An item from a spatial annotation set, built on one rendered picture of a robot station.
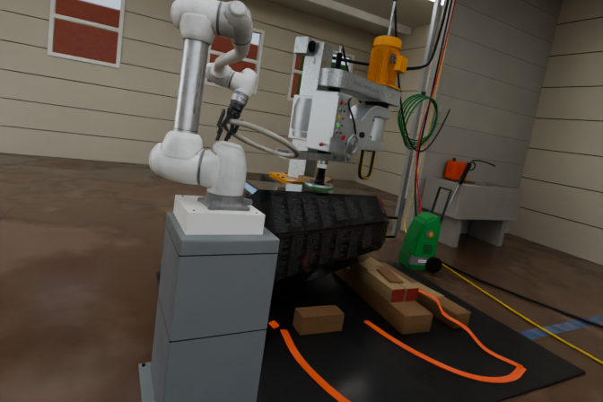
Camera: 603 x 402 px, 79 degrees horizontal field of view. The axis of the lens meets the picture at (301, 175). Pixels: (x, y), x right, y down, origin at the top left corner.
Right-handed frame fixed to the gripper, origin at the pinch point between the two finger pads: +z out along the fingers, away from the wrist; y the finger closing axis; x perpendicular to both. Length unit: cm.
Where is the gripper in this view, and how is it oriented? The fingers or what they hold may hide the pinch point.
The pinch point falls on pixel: (222, 136)
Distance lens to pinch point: 207.3
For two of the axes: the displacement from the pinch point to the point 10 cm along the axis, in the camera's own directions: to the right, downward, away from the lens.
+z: -3.6, 9.2, -1.6
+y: 7.1, 3.8, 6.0
